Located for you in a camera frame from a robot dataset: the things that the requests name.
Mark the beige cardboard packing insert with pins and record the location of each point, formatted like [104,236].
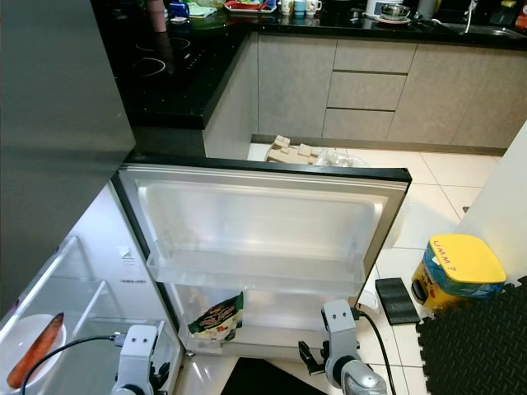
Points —
[292,151]

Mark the clear crisper drawer cover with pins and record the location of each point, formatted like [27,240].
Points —
[107,322]

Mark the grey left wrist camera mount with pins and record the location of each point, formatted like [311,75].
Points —
[142,341]

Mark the green snack pouch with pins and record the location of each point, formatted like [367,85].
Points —
[216,319]

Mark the red tray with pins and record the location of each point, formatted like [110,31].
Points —
[251,7]

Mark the steel bowl on saucer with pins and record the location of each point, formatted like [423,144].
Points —
[394,11]

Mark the pink tumbler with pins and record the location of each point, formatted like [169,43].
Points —
[156,12]

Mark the green cloth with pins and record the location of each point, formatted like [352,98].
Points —
[204,9]

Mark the black induction hob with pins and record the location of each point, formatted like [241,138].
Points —
[173,62]

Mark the silver fridge body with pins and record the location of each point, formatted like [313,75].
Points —
[123,239]

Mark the orange carrot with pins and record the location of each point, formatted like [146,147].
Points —
[35,350]

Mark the yellow lidded tub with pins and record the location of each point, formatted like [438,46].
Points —
[465,262]

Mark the black kitchen countertop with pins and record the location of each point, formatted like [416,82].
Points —
[181,103]

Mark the deep clear door bin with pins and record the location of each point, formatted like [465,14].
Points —
[288,329]

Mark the white mug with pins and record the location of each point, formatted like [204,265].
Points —
[313,6]

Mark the glass fridge shelf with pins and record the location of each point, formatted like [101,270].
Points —
[86,300]

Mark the long clear door bin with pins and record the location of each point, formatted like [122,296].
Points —
[255,276]

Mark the small black ribbed pad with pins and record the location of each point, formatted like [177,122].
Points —
[397,300]

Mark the black foam floor tile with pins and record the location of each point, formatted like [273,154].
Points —
[478,354]

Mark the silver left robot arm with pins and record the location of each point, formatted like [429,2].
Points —
[136,389]

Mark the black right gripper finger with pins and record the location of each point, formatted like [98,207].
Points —
[312,360]

